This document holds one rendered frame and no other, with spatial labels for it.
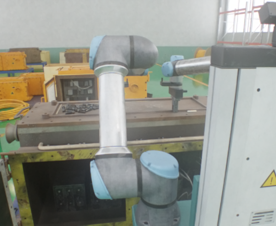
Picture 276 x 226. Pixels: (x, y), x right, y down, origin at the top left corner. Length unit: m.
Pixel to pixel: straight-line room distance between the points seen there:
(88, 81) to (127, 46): 3.37
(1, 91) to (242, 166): 7.33
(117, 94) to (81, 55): 9.00
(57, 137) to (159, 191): 0.79
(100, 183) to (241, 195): 0.37
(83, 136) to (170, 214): 0.74
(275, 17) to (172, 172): 0.46
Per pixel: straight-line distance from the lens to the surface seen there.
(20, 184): 1.47
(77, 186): 1.68
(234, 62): 0.52
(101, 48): 0.81
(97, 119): 1.34
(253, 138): 0.60
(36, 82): 8.10
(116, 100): 0.75
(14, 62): 10.24
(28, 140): 1.42
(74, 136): 1.37
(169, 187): 0.74
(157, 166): 0.69
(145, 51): 0.82
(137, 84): 3.95
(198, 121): 1.46
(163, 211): 0.78
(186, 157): 1.78
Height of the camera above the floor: 1.80
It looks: 18 degrees down
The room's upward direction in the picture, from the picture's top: straight up
